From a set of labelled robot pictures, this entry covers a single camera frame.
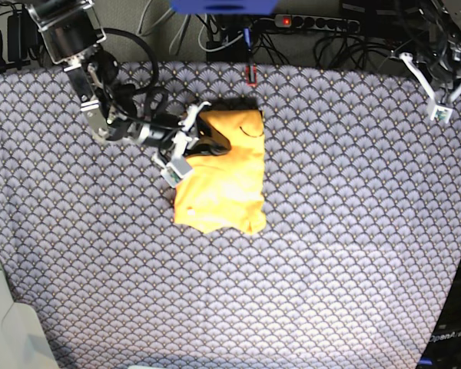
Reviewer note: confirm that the blue fan-patterned tablecloth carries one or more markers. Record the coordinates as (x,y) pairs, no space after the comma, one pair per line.
(362,195)

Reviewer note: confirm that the red-framed black clip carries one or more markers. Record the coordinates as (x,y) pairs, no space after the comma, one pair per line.
(251,75)

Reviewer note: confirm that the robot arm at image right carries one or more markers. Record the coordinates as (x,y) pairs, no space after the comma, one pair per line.
(427,22)

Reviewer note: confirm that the purple box at top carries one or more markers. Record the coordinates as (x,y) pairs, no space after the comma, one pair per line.
(224,7)

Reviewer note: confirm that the white furniture at lower left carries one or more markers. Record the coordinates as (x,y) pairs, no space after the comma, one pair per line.
(22,341)

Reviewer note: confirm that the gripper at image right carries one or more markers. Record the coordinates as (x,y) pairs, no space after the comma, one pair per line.
(441,65)

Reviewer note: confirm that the yellow T-shirt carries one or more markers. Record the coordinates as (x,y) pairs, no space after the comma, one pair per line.
(226,191)

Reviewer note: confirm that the black OpenArm case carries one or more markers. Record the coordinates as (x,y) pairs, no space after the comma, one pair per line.
(444,347)

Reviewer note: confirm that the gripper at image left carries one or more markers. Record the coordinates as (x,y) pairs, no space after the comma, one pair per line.
(186,134)

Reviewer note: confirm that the black power strip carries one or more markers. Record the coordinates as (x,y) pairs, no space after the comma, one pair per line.
(315,23)

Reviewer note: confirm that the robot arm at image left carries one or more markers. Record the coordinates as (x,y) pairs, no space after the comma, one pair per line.
(118,112)

